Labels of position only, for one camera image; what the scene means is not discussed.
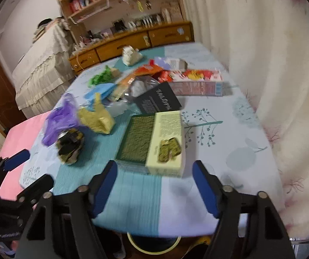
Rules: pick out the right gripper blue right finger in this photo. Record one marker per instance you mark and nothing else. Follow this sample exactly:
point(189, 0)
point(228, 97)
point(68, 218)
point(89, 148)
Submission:
point(238, 228)

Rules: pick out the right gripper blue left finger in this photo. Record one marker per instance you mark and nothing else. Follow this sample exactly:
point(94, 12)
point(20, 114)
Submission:
point(71, 231)

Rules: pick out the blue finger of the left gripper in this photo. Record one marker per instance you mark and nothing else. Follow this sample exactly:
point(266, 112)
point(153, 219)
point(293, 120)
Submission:
point(32, 194)
point(10, 163)

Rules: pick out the purple tissue plastic bag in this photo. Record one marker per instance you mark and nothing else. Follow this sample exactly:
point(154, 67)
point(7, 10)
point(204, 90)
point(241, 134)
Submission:
point(61, 119)

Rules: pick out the green yellow cardboard box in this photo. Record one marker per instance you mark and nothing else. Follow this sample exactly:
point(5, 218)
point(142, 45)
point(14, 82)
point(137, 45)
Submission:
point(154, 140)

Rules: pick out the clear plastic bag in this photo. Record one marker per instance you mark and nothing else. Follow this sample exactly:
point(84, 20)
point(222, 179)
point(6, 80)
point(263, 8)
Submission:
point(126, 92)

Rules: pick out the blue face mask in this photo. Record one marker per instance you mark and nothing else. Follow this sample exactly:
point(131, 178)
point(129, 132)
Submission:
point(103, 89)

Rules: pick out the green paper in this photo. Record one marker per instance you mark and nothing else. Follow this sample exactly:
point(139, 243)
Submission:
point(104, 77)

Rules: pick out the orange foil snack bag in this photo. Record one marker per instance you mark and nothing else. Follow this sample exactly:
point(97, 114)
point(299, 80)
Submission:
point(141, 74)

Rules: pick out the red cardboard piece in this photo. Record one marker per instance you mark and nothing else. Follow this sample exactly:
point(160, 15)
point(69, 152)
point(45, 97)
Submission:
point(163, 76)

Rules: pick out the red pink milk carton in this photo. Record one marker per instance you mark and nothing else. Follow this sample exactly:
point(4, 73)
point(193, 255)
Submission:
point(196, 82)

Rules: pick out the white paper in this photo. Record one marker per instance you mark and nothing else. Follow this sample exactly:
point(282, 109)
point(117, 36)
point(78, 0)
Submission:
point(131, 56)

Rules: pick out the purple white carton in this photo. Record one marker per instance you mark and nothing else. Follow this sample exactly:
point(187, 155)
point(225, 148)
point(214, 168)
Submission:
point(171, 64)

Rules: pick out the round blue trash bin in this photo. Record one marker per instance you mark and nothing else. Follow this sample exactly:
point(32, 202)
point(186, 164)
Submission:
point(153, 246)

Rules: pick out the black yellow crumpled wrapper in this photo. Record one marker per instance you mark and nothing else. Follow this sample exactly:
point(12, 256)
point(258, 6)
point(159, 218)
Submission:
point(69, 145)

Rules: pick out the brown wooden door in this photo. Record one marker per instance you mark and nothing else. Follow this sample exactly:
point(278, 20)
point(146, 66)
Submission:
point(10, 115)

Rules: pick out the yellow crumpled paper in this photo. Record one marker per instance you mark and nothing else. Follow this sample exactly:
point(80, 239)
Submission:
point(99, 119)

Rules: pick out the patterned blue white tablecloth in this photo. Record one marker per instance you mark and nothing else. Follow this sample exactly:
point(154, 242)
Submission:
point(221, 131)

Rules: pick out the tan crumpled paper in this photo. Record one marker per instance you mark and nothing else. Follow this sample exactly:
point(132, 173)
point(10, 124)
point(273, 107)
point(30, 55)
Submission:
point(115, 72)

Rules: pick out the wooden bookshelf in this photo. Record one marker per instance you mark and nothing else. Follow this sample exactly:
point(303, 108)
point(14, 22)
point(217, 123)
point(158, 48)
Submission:
point(89, 17)

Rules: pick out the floral cream curtain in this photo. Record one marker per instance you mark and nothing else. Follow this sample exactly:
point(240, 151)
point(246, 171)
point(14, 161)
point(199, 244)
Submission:
point(264, 44)

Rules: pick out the wooden drawer cabinet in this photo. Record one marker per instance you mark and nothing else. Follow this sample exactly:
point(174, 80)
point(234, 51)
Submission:
point(143, 38)

